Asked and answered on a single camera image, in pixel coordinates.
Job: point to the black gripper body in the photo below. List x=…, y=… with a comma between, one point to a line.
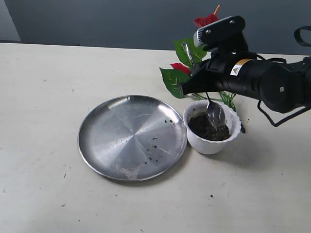
x=240, y=72

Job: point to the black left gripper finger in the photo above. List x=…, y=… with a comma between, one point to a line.
x=200, y=80

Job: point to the artificial red anthurium plant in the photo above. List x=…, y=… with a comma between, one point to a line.
x=181, y=71

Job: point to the stainless steel spork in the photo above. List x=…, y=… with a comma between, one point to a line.
x=215, y=113

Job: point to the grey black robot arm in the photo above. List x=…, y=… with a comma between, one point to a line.
x=283, y=90

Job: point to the white plastic flower pot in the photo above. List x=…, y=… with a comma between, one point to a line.
x=202, y=136

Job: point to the round stainless steel plate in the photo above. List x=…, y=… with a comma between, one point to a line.
x=132, y=138

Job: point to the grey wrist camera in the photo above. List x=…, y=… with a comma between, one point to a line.
x=216, y=30

